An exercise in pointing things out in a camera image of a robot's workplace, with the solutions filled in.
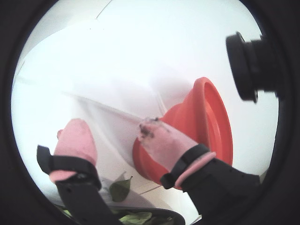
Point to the gripper finger with pink tip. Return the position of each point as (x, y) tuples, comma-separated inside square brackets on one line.
[(75, 143), (164, 145)]

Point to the black round bowl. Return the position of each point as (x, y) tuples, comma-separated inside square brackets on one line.
[(164, 214)]

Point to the orange collapsible cup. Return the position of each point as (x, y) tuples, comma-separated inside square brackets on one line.
[(199, 117)]

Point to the loose green leaf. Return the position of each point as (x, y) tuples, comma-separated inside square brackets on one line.
[(120, 189)]

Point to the black camera lens module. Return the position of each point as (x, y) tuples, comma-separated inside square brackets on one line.
[(246, 65)]

